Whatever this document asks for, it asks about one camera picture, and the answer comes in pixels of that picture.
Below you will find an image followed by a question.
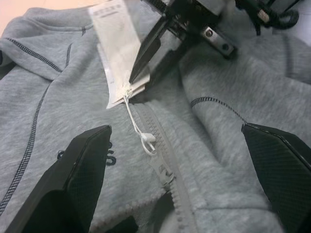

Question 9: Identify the white plastic tag string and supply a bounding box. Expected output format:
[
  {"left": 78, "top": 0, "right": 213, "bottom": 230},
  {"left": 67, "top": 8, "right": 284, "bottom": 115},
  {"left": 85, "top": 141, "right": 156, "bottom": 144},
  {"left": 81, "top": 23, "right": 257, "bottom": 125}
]
[{"left": 122, "top": 82, "right": 158, "bottom": 155}]

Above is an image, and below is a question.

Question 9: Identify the grey plastic zipper slider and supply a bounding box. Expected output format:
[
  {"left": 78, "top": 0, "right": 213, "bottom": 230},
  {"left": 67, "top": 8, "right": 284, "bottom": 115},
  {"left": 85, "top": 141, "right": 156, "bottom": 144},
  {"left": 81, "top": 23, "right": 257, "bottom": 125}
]
[{"left": 151, "top": 155, "right": 176, "bottom": 188}]

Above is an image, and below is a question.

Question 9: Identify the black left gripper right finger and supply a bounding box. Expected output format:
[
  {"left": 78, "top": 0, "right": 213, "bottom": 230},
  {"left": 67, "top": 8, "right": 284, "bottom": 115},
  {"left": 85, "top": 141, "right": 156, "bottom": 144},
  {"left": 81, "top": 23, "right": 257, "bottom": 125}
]
[{"left": 241, "top": 122, "right": 311, "bottom": 233}]

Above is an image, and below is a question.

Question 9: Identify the grey zip-up jacket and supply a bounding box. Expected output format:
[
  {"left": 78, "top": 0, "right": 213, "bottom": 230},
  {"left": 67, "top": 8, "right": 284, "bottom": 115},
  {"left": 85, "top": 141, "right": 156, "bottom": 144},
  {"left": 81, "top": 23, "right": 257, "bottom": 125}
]
[{"left": 0, "top": 0, "right": 311, "bottom": 233}]

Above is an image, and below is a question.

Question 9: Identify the white printed paper tag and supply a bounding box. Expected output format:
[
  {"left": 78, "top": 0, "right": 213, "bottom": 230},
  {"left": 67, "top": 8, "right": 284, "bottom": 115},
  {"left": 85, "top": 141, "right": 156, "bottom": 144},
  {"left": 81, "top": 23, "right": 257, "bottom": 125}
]
[{"left": 88, "top": 0, "right": 142, "bottom": 84}]

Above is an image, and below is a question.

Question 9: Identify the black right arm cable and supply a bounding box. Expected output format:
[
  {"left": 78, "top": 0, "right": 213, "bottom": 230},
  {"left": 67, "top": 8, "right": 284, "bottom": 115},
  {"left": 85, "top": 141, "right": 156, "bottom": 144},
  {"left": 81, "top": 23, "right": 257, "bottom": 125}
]
[{"left": 239, "top": 0, "right": 300, "bottom": 36}]

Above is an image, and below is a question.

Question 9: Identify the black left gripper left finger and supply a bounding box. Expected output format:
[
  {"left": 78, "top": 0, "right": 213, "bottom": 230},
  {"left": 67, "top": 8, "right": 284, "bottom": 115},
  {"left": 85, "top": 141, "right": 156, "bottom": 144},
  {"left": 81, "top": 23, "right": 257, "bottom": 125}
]
[{"left": 4, "top": 124, "right": 113, "bottom": 233}]

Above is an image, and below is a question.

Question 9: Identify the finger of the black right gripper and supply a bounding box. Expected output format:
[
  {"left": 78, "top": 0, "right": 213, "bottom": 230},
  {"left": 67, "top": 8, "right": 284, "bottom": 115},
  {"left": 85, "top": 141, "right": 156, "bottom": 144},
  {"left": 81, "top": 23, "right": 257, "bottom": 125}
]
[
  {"left": 128, "top": 11, "right": 176, "bottom": 84},
  {"left": 145, "top": 39, "right": 193, "bottom": 92}
]

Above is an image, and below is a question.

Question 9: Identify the cream paper tag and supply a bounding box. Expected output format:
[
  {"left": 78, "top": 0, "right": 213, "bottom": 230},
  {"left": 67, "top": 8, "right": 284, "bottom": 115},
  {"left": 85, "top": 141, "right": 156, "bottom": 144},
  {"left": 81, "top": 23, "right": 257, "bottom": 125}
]
[{"left": 96, "top": 43, "right": 152, "bottom": 110}]

